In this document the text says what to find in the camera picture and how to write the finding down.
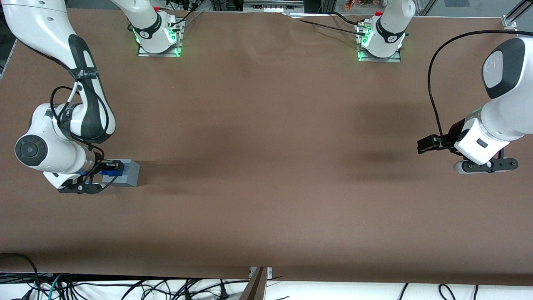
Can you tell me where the blue plastic insert part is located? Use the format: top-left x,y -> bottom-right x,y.
100,167 -> 122,184

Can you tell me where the gray square base block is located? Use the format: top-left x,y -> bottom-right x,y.
98,159 -> 141,187

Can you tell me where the brown table cover sheet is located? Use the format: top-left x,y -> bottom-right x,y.
0,9 -> 533,286

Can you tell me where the dark table support beam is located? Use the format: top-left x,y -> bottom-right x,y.
239,267 -> 269,300

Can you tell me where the black left camera mount bracket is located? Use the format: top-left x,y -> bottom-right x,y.
446,118 -> 475,147

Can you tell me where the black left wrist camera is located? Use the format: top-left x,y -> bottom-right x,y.
417,134 -> 449,155

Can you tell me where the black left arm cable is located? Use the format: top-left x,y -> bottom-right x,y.
427,29 -> 533,144

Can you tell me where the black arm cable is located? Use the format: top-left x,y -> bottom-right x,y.
427,29 -> 533,144
49,62 -> 110,161

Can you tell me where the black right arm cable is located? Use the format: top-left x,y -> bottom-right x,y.
49,62 -> 110,161

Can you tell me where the black floor cable arc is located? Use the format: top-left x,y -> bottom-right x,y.
0,252 -> 41,300

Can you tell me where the white thin cable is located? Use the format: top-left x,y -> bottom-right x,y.
67,79 -> 82,105

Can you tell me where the teal floor cable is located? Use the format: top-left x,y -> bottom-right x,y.
40,274 -> 63,300

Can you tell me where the black cable strap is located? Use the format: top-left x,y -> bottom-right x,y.
69,67 -> 100,80

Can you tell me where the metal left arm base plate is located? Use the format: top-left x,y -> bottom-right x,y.
357,49 -> 402,63

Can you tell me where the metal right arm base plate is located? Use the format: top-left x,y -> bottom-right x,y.
137,42 -> 182,58

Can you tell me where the short black base cable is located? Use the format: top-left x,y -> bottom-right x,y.
331,12 -> 363,25

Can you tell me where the long black base cable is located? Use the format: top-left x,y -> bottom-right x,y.
296,18 -> 364,34

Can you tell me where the aluminium frame profile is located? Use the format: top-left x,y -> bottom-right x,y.
244,0 -> 304,13

